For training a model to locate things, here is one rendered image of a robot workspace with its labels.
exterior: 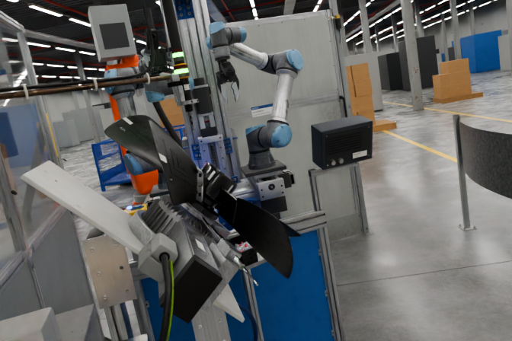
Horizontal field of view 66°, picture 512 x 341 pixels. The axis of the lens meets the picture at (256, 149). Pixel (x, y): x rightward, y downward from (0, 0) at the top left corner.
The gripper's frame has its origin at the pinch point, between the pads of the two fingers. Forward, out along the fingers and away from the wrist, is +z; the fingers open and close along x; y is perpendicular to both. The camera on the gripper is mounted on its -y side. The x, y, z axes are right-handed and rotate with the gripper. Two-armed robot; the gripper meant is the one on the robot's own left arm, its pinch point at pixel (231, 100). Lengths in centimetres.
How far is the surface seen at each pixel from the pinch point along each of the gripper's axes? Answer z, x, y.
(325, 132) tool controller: 20.7, -34.2, -21.6
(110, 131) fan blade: 1, 49, -56
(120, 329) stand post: 56, 58, -69
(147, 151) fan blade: 10, 40, -57
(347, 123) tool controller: 19, -46, -19
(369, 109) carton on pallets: 93, -453, 633
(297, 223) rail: 60, -16, -17
